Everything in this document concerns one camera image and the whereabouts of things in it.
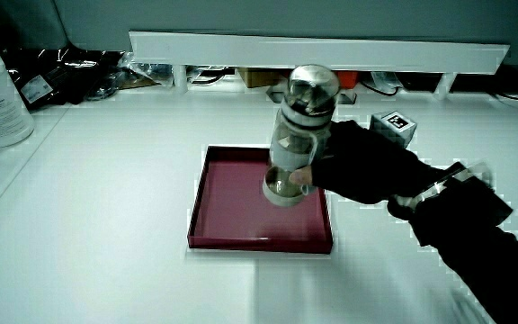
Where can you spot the person's right forearm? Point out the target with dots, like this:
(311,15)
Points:
(479,238)

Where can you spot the person's right hand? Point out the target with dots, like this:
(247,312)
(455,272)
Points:
(358,166)

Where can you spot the red square tray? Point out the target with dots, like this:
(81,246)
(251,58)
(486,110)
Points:
(236,202)

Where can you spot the orange small object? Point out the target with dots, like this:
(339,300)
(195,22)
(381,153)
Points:
(348,79)

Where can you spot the clear glass bottle white sleeve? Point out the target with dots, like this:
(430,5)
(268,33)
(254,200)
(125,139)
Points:
(301,126)

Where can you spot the white desk shelf riser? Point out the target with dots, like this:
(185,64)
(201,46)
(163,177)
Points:
(313,51)

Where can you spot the clear plastic bag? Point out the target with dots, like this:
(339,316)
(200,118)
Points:
(144,72)

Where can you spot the black plastic bag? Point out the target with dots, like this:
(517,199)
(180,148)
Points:
(61,76)

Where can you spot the brown cardboard box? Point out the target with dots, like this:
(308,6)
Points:
(259,77)

